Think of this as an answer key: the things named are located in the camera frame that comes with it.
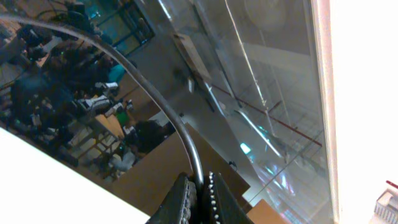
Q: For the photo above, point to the brown cardboard panel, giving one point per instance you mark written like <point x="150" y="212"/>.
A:
<point x="147" y="183"/>

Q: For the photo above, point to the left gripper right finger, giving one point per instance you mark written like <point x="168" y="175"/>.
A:
<point x="218" y="204"/>

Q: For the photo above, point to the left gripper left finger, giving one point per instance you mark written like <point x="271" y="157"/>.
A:
<point x="177" y="206"/>

